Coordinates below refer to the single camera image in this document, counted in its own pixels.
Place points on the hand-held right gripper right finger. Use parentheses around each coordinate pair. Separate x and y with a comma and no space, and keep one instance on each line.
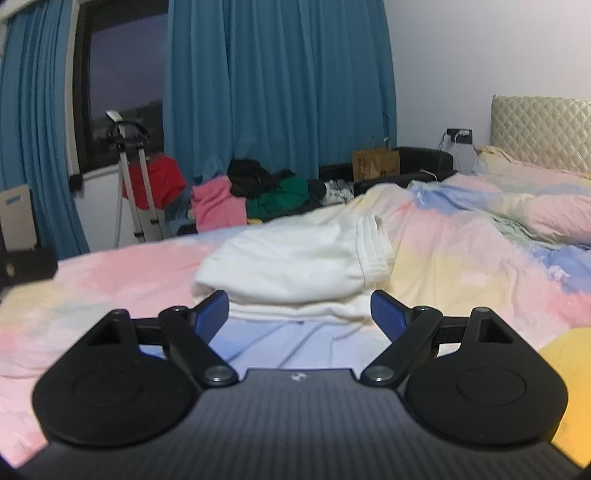
(388,314)

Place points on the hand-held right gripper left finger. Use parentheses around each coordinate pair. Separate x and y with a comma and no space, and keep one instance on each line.
(212,314)

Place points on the white knit garment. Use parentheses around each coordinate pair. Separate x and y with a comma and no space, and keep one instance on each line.
(286,263)

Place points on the beige panel appliance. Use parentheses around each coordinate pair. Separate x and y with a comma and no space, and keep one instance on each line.
(16,217)

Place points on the pastel tie-dye blanket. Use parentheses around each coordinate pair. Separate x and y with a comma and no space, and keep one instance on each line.
(461,258)

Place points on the pink cloth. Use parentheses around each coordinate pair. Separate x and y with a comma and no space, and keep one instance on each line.
(217,203)

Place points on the white patterned cloth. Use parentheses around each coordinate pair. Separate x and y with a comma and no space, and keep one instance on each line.
(339,191)

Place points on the red cloth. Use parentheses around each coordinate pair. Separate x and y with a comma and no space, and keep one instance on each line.
(166,180)

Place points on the black cloth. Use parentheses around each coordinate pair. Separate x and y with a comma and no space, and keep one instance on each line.
(251,177)

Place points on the light blue cloth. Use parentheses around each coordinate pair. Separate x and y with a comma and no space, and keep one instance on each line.
(210,168)

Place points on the cardboard box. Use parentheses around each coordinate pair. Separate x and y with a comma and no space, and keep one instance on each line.
(376,164)

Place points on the narrow blue curtain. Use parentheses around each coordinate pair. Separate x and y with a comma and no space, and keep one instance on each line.
(37,115)

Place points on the silver tripod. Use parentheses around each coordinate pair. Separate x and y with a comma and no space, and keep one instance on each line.
(121,134)

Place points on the pastel pillow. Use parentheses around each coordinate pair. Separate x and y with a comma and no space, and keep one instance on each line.
(508,161)

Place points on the yellow cushion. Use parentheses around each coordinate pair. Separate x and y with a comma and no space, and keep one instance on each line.
(572,392)

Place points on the dark framed window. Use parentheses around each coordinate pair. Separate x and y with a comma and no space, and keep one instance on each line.
(124,69)

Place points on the beige quilted headboard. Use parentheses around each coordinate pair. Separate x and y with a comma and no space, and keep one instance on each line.
(540,129)

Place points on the wide blue curtain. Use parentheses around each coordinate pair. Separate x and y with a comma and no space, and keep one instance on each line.
(277,69)

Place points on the wall socket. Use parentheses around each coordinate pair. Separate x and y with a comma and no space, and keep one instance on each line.
(455,133)

